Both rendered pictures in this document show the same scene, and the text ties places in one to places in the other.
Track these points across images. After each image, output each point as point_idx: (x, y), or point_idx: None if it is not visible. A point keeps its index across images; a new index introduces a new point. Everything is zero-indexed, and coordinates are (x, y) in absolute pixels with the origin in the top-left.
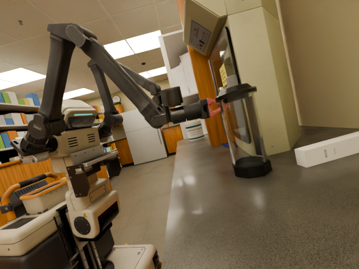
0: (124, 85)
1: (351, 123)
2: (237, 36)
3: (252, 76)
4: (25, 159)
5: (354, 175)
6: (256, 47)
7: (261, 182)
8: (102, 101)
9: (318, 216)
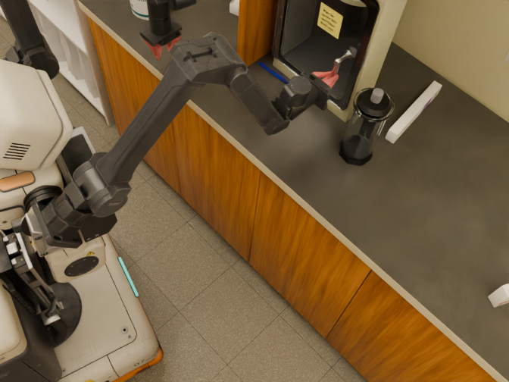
0: (258, 105)
1: (402, 37)
2: (383, 18)
3: (375, 53)
4: (56, 248)
5: (420, 154)
6: (390, 24)
7: (372, 170)
8: (15, 25)
9: (414, 198)
